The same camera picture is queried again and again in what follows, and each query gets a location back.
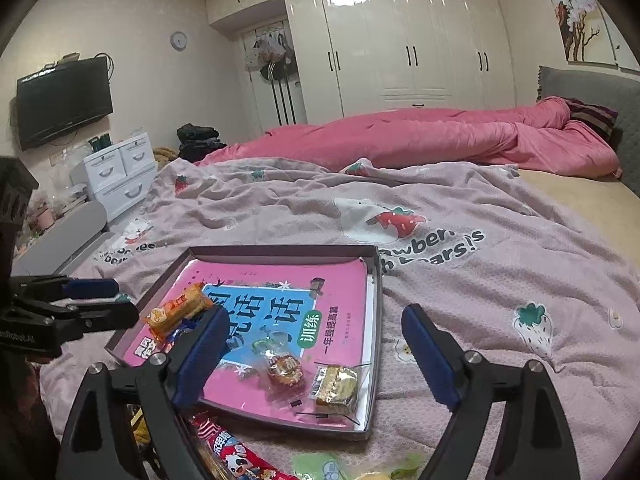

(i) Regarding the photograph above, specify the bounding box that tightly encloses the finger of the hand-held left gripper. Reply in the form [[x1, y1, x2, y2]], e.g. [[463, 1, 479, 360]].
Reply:
[[10, 274, 121, 311], [30, 301, 140, 346]]

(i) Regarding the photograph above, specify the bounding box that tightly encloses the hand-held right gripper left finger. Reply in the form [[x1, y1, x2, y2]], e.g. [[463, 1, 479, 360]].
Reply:
[[55, 305, 232, 480]]

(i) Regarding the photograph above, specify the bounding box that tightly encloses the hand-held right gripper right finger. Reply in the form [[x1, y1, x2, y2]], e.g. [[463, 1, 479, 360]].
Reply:
[[401, 302, 583, 480]]

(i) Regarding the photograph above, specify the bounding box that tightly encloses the orange cracker packet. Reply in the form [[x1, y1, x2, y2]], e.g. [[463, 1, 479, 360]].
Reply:
[[142, 282, 208, 341]]

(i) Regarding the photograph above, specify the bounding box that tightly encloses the clear round pastry packet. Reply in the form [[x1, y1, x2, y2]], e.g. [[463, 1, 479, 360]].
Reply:
[[245, 327, 308, 406]]

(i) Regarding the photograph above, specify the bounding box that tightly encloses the yellow wafer packet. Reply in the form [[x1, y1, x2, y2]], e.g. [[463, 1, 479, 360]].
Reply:
[[129, 402, 153, 461]]

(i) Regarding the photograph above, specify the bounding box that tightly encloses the clear brown cake packet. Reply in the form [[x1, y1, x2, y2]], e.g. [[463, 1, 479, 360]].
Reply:
[[300, 360, 373, 418]]

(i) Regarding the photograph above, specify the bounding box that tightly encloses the red white candy packet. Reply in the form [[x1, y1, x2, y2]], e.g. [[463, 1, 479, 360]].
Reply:
[[190, 410, 301, 480]]

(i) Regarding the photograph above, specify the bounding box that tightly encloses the grey shallow box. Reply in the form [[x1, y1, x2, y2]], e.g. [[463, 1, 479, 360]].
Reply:
[[104, 245, 385, 442]]

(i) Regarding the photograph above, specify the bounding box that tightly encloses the green clear snack packet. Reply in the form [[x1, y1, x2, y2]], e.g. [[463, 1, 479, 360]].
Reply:
[[350, 452, 426, 480]]

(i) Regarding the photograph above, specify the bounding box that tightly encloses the grey padded panel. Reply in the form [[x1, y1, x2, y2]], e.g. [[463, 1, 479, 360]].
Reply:
[[12, 200, 108, 276]]

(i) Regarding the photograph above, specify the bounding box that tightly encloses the printed lilac blanket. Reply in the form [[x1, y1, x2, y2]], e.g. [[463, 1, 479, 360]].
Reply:
[[12, 157, 640, 480]]

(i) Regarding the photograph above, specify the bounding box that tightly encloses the pink workbook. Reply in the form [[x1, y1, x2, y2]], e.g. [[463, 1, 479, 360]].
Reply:
[[122, 257, 371, 423]]

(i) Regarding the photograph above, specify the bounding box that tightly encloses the white drawer cabinet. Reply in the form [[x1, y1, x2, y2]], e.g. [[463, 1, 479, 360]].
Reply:
[[82, 132, 158, 223]]

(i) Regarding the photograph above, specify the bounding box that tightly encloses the dark clothes pile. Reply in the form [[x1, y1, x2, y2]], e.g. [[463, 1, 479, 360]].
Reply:
[[176, 122, 228, 163]]

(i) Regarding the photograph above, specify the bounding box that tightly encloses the black television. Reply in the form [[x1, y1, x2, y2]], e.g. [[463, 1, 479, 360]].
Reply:
[[16, 56, 114, 151]]

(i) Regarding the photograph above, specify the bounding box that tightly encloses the pink duvet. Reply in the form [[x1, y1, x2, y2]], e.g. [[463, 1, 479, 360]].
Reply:
[[195, 97, 623, 178]]

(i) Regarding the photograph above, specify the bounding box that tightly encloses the beige bed sheet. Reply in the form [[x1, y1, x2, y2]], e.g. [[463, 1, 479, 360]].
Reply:
[[517, 167, 640, 281]]

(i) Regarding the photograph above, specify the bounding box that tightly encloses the dark striped pillow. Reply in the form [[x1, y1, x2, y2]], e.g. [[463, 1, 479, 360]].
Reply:
[[565, 99, 620, 143]]

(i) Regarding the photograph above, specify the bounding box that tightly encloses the coat rack with hanging clothes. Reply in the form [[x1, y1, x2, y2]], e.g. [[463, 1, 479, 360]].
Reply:
[[242, 20, 306, 126]]

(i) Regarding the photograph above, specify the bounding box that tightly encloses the grey padded headboard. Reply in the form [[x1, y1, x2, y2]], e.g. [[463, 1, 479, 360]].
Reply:
[[537, 65, 640, 198]]

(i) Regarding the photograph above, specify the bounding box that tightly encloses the white wardrobe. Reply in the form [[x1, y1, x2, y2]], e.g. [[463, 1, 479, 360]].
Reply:
[[206, 0, 516, 126]]

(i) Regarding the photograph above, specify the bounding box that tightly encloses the flower wall painting panel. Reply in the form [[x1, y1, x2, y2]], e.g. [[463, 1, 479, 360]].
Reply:
[[547, 0, 618, 66], [602, 7, 640, 72]]

